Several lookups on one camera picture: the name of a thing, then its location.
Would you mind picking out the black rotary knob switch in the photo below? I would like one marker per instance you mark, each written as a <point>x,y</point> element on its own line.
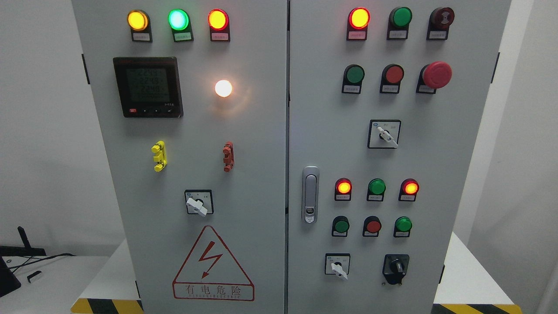
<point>395,268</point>

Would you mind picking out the silver cabinet door latch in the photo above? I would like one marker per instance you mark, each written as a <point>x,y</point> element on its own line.
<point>310,188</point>

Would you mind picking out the lit red indicator middle left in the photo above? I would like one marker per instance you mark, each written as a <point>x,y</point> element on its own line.
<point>343,188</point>

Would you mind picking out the white glowing indicator light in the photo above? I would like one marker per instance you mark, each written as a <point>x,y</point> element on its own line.
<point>223,88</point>

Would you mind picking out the green push button lower left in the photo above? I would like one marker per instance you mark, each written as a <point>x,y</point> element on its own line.
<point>340,226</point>

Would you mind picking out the green push button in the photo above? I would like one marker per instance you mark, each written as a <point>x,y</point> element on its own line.
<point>402,227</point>
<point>340,226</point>
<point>352,79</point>

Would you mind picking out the green indicator middle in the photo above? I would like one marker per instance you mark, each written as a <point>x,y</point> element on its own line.
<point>376,190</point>

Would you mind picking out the left grey cabinet door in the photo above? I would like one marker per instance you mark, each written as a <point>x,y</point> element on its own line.
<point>249,201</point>

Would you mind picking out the grey cabinet door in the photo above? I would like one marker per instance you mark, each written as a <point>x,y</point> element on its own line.
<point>249,201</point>
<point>329,129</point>

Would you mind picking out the green push button upper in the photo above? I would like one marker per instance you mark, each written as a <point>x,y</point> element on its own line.
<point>352,79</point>

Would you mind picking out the red push button lower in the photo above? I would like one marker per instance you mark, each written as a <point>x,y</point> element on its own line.
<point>371,227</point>

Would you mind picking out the red push button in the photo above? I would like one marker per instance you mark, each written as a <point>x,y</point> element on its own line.
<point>371,227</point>
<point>392,76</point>

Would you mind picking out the right grey cabinet door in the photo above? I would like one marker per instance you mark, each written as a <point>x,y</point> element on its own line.
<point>329,129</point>

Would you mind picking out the lit red indicator middle right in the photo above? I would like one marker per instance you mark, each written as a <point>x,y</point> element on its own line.
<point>408,190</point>

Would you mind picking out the red electric hazard warning sticker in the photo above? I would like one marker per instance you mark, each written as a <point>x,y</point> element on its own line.
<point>211,272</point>

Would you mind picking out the red push button upper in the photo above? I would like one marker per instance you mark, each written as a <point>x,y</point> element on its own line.
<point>392,76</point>

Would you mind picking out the green push button lower right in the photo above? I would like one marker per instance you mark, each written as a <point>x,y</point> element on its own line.
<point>402,227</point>

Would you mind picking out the black digital power meter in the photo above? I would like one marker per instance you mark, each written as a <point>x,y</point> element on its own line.
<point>149,87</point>

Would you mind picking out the lit red indicator light left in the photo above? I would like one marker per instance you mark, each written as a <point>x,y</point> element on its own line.
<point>218,21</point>

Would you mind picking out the lit red indicator top right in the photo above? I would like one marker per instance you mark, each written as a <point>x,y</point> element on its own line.
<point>357,24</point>

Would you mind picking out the lit green indicator light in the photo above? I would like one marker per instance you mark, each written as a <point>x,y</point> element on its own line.
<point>180,25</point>

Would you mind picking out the red emergency stop mushroom button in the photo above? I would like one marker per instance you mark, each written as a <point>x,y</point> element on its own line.
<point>434,76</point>

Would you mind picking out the unlit green indicator top right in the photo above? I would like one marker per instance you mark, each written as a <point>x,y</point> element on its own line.
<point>398,23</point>

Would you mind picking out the yellow indicator light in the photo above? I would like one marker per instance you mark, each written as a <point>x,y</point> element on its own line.
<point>140,25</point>

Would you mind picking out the dark red buzzer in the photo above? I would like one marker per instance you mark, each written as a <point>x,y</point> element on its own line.
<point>440,20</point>

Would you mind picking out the white platform with hazard stripes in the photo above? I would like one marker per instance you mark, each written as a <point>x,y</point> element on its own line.
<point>465,288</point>

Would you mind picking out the small black white adapter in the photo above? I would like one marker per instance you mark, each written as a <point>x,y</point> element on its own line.
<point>32,277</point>

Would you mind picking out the white selector switch left door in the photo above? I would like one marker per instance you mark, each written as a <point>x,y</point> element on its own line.
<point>199,202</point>

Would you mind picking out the white selector switch upper right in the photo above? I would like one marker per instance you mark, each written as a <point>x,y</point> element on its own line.
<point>383,134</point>

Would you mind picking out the white selector switch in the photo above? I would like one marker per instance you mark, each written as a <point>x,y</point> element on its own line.
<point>383,134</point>
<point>337,264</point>

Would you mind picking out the white selector switch lower right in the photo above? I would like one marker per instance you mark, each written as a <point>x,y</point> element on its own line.
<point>337,264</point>

